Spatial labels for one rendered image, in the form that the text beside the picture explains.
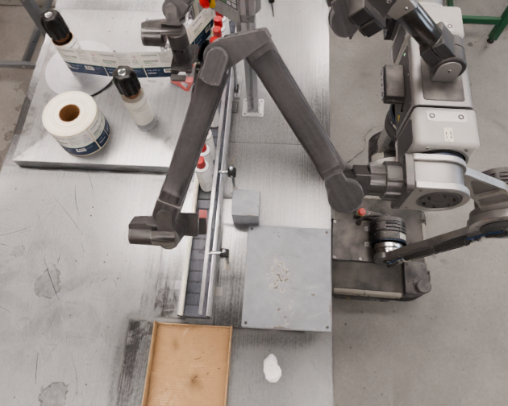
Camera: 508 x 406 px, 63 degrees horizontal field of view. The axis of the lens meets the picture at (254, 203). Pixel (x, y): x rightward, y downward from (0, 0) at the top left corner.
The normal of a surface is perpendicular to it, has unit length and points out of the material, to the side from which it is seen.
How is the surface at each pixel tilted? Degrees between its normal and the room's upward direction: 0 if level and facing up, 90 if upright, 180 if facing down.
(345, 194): 50
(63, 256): 0
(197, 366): 0
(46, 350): 0
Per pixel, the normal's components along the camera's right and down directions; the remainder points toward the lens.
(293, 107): -0.04, 0.44
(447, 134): -0.03, -0.38
